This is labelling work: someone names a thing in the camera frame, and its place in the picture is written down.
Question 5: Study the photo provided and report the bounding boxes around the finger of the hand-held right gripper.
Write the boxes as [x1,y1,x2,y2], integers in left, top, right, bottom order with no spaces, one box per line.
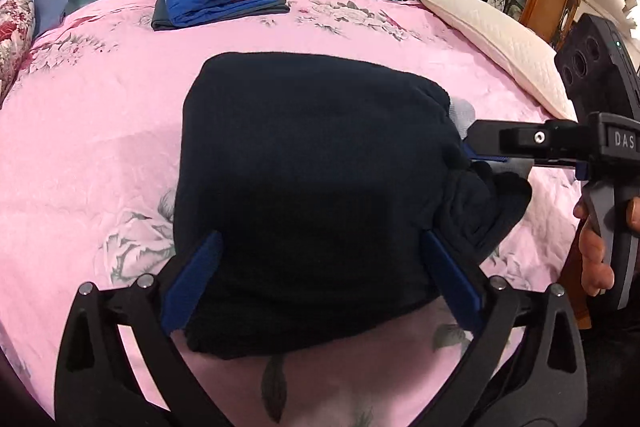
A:
[460,145,589,181]
[466,119,592,157]

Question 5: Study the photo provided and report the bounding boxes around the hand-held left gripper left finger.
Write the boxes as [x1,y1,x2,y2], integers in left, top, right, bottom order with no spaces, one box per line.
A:
[54,230,224,427]

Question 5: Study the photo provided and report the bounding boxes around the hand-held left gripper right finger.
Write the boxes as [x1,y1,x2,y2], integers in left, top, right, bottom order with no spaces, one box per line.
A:
[422,229,589,427]

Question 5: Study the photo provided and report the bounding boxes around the dark navy pants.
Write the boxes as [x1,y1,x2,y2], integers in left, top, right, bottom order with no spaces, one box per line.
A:
[172,52,534,361]

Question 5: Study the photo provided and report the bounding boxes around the person's right hand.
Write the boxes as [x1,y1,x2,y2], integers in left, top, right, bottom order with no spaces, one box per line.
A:
[572,198,617,299]

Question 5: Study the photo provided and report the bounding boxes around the cream quilted pillow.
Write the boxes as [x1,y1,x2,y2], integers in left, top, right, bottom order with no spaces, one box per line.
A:
[417,0,579,123]

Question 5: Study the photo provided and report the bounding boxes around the pink floral bedsheet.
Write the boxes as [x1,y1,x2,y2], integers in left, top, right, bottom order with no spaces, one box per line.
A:
[0,0,592,427]

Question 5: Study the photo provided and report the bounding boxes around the grey folded garment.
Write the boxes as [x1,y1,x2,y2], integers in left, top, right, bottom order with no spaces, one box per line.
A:
[151,0,291,33]

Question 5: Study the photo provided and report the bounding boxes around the red floral pillow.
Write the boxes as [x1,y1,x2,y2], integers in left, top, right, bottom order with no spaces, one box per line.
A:
[0,0,37,104]

